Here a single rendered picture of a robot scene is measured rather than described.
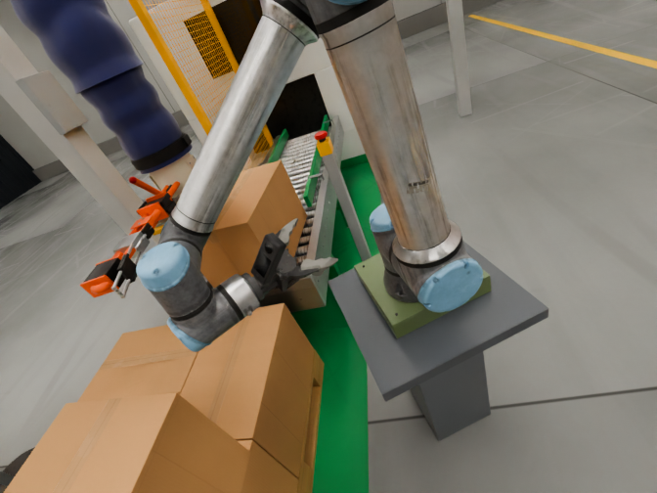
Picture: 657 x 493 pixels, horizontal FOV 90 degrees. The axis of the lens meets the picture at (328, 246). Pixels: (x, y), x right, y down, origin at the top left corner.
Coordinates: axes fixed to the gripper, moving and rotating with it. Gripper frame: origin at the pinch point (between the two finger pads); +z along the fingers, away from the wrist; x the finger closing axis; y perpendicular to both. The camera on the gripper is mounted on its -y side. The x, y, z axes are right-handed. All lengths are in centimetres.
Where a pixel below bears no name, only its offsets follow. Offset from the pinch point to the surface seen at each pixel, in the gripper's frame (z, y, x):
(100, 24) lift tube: -7, -12, -92
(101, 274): -44, 11, -30
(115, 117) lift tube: -17, 9, -81
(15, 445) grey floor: -170, 211, -99
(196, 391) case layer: -49, 83, -12
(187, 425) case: -49, 33, 7
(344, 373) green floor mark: 10, 121, 20
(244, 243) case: 2, 63, -47
